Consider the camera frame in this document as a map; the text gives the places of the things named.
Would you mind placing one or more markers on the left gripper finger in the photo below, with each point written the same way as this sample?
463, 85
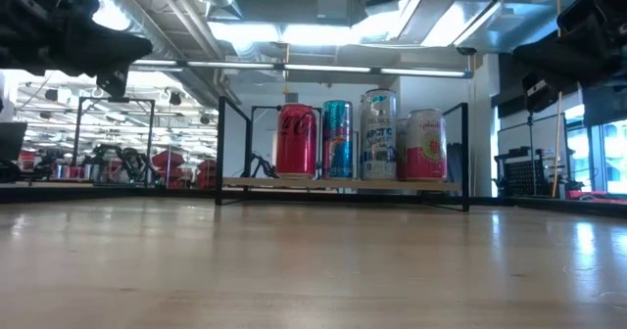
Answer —
115, 50

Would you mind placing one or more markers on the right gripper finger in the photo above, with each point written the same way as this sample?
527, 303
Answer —
558, 57

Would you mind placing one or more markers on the Spindrift raspberry lime can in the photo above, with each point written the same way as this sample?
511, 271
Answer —
426, 145

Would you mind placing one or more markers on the white Celsius Arctic can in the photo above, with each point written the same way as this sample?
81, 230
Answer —
378, 138

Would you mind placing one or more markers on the red Coca-Cola can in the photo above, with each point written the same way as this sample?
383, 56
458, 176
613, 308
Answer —
296, 143

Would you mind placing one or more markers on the blue silver Red Bull can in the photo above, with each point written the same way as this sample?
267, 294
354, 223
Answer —
337, 143

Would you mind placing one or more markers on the black background robot arm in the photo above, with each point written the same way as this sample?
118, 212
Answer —
130, 160

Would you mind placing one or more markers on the black background monitor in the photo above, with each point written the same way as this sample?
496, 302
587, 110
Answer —
12, 140

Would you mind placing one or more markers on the red storage bin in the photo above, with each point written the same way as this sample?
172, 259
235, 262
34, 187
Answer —
208, 170
169, 160

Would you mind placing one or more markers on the black pegboard rack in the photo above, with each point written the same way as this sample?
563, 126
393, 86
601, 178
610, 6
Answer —
524, 177

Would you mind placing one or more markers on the long ceiling light strip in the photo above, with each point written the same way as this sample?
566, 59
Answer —
323, 68

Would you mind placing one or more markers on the black background frame stand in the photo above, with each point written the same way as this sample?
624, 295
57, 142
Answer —
77, 138

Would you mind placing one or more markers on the black metal table frame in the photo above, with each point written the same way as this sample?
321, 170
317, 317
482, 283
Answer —
122, 193

